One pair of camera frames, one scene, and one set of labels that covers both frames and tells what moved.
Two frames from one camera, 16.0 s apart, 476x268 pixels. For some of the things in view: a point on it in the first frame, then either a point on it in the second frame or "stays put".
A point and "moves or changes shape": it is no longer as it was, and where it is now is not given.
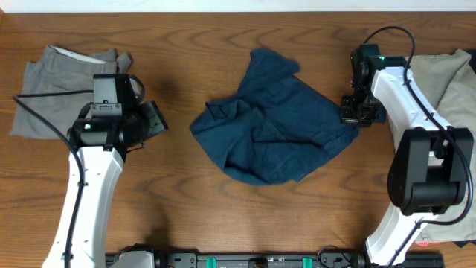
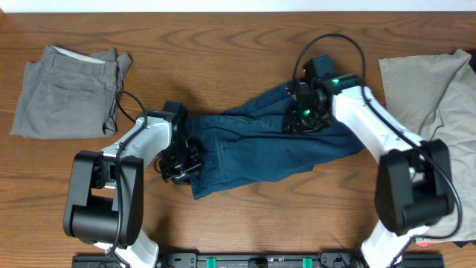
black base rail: [201, 260] stays put
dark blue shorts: [277, 129] moves or changes shape
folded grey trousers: [61, 71] stays put
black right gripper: [357, 112] to [297, 121]
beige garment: [448, 88] stays put
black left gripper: [155, 117] to [182, 170]
